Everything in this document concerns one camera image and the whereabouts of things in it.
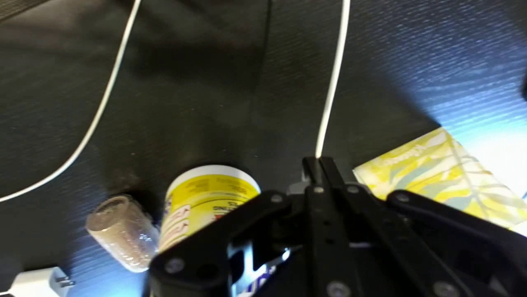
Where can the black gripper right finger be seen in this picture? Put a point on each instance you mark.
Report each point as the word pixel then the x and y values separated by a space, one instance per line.
pixel 428 249

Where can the disinfecting wipes canister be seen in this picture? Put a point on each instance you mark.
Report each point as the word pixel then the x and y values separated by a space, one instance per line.
pixel 203 201

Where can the yellow patterned tissue box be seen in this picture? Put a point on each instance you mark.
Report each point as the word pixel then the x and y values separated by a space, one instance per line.
pixel 438 171

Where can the white charger block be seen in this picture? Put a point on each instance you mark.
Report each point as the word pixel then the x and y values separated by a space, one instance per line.
pixel 35 283

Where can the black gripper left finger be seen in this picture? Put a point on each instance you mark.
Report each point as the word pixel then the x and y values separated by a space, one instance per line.
pixel 264 249

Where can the clear plastic cup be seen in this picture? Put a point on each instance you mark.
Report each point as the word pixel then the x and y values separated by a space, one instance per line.
pixel 124 234

